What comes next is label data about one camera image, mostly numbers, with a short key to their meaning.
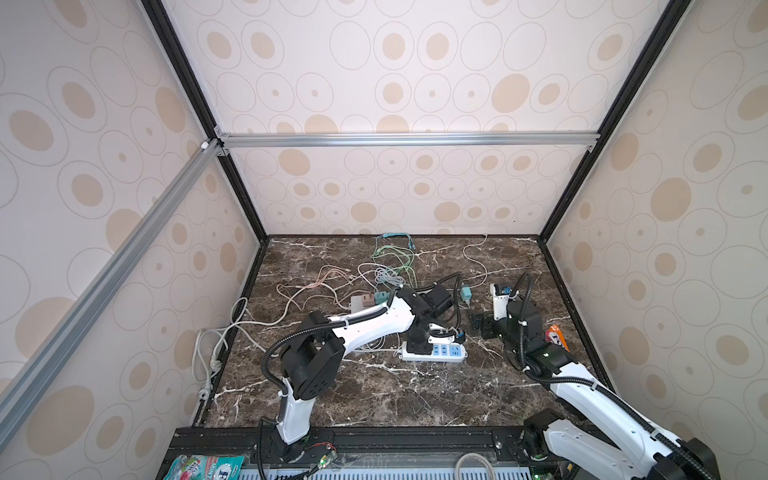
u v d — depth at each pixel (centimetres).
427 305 63
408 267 110
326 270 109
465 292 100
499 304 71
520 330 59
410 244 117
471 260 112
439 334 72
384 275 106
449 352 87
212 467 69
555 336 90
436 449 74
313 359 47
